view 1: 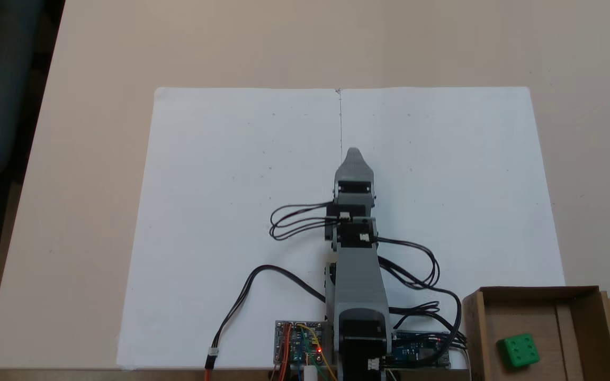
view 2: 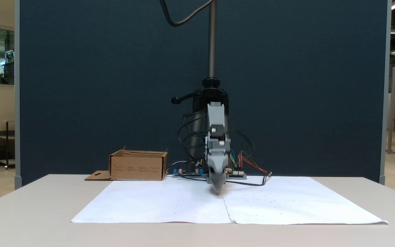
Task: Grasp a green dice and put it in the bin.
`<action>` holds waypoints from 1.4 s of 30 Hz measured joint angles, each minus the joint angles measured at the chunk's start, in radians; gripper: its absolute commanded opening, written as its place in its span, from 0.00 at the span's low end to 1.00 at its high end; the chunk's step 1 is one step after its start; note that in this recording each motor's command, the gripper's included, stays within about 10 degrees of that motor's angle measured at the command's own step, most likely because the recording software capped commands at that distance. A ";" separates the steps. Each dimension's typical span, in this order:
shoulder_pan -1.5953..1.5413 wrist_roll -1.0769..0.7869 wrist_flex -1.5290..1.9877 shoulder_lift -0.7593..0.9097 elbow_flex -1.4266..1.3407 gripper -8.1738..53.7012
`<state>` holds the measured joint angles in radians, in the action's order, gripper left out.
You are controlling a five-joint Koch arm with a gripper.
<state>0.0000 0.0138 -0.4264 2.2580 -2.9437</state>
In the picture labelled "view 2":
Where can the framed wall window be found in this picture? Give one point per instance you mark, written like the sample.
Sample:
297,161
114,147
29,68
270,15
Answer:
2,55

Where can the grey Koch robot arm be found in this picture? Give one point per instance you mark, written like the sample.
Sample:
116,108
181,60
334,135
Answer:
215,115

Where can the black shelf cart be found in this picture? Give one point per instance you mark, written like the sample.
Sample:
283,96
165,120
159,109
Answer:
7,137

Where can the blue circuit board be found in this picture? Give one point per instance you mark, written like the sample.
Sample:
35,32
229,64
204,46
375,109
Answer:
187,174

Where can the brown cardboard box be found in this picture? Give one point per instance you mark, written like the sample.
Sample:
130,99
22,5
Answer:
137,168

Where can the dark blue partition panel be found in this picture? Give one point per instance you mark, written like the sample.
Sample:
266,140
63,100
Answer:
98,85

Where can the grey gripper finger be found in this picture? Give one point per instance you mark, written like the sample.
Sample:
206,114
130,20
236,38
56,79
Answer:
213,175
223,175

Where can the white paper sheet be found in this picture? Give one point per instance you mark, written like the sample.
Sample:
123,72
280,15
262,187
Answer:
286,206

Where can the black tripod with metal pole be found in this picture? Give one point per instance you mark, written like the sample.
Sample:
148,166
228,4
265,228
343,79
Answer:
212,41

